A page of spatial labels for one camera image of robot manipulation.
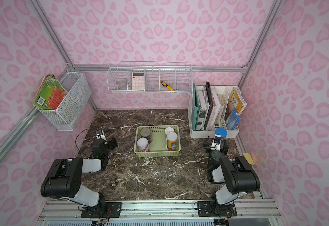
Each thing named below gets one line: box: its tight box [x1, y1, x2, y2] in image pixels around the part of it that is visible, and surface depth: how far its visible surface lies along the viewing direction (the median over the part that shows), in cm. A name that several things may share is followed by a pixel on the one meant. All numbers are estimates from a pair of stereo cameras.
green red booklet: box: [32, 74, 68, 111], surface depth 73 cm
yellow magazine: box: [228, 87, 248, 116], surface depth 95 cm
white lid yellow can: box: [164, 127, 175, 137], surface depth 100 cm
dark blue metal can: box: [139, 127, 153, 145], surface depth 95 cm
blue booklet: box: [225, 108, 241, 131], surface depth 96 cm
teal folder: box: [191, 82, 202, 131], surface depth 87 cm
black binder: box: [204, 81, 214, 130], surface depth 90 cm
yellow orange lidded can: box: [166, 131, 178, 152], surface depth 89 cm
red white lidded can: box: [136, 137, 150, 153], surface depth 88 cm
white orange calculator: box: [131, 71, 145, 91], surface depth 97 cm
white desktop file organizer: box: [188, 85, 240, 139], surface depth 97 cm
